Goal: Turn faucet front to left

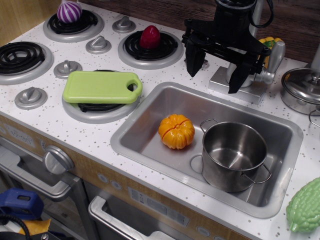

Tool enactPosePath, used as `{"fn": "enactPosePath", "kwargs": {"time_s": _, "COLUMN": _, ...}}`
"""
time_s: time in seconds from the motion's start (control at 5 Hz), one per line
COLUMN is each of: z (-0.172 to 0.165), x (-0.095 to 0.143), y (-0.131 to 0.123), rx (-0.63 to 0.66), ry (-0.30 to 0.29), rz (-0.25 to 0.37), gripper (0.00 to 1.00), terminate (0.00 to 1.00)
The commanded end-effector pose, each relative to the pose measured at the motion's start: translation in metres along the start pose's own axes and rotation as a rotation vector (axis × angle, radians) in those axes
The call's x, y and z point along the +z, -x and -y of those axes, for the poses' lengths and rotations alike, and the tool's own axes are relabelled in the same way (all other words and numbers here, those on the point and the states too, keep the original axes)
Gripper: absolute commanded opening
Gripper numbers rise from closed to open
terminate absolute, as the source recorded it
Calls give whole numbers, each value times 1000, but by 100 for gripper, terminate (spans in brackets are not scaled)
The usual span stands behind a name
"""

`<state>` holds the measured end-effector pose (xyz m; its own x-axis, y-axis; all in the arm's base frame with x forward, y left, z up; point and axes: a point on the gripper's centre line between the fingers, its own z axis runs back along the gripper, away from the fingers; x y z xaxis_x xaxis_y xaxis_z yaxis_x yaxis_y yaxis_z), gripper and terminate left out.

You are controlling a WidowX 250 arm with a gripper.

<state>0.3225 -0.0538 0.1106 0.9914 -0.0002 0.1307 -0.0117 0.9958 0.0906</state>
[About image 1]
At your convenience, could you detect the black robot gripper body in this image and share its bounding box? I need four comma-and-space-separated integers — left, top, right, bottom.
182, 0, 271, 74

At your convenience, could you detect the back left stove burner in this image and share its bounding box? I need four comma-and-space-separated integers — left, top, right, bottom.
42, 9, 104, 43

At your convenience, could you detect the green plastic cutting board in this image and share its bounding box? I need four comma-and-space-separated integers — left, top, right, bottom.
62, 71, 143, 104

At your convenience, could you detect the small metal strainer spoon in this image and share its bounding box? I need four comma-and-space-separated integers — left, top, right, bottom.
184, 58, 209, 69

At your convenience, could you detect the yellow toy bell pepper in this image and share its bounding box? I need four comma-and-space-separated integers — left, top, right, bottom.
259, 36, 283, 69

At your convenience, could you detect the silver oven dial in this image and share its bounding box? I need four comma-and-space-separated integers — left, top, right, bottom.
42, 145, 75, 175

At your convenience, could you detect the silver stove knob back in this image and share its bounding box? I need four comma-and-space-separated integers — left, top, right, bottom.
112, 16, 136, 34

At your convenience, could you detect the purple striped toy onion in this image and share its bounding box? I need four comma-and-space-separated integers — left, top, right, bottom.
56, 0, 83, 24

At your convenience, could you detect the yellow tape piece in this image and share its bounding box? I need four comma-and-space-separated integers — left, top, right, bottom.
22, 219, 51, 236

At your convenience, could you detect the black cable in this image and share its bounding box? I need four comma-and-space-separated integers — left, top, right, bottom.
0, 214, 32, 240

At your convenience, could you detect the silver dishwasher door handle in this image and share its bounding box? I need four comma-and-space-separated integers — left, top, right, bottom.
87, 195, 176, 240

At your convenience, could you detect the orange toy pumpkin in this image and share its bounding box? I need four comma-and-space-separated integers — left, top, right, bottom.
158, 114, 195, 150

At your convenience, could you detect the steel pot with lid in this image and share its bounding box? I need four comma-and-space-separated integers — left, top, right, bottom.
280, 68, 320, 115

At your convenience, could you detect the front right stove burner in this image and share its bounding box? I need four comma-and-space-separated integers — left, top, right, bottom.
61, 69, 141, 124

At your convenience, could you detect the front left stove burner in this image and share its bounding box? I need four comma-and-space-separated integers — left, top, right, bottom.
0, 41, 54, 85

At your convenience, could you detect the red toy egg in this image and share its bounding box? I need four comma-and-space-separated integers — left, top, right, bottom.
139, 25, 161, 50

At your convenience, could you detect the stove burner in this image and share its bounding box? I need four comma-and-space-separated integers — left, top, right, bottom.
61, 69, 141, 124
117, 30, 184, 70
42, 9, 104, 43
0, 41, 54, 85

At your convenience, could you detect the steel pot in sink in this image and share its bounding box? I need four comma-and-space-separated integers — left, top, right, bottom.
200, 119, 272, 193

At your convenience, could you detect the wire utensil handle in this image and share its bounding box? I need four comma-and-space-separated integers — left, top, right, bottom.
308, 109, 320, 128

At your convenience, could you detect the silver sink basin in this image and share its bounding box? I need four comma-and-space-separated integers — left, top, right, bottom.
110, 82, 303, 219

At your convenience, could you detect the silver stove knob front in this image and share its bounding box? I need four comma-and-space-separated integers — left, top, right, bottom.
14, 87, 48, 110

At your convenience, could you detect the back right stove burner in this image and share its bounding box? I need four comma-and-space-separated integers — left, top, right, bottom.
117, 30, 184, 70

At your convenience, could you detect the silver stove knob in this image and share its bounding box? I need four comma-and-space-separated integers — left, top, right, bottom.
53, 60, 83, 79
112, 16, 136, 34
85, 35, 112, 55
14, 87, 48, 110

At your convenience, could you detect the silver stove knob middle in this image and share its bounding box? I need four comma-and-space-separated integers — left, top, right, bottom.
85, 35, 112, 55

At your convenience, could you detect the silver oven door handle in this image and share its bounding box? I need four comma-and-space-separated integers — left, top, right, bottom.
0, 134, 100, 240

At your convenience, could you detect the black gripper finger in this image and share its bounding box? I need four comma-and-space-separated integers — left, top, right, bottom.
228, 63, 252, 94
185, 42, 205, 77

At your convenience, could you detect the blue clamp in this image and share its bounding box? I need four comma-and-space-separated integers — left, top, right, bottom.
0, 188, 44, 220

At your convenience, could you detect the green toy bitter gourd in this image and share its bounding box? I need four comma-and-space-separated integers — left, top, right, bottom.
286, 177, 320, 233

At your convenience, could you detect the silver toy faucet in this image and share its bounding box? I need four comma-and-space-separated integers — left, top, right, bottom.
208, 0, 286, 105

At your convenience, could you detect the silver stove knob left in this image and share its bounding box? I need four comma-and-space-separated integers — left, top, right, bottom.
53, 60, 83, 79

